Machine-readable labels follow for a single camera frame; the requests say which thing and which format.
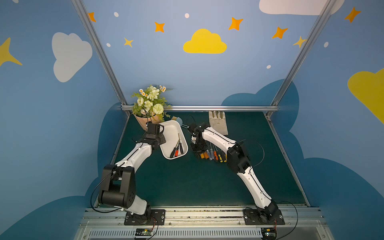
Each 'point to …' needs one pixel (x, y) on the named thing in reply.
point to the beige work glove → (217, 121)
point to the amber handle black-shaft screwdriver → (206, 155)
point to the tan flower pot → (153, 119)
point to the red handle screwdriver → (177, 151)
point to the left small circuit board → (143, 232)
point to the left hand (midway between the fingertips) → (159, 135)
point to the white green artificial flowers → (151, 102)
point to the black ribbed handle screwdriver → (174, 150)
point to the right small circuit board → (268, 233)
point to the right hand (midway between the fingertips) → (198, 152)
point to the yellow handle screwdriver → (202, 156)
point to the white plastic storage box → (171, 129)
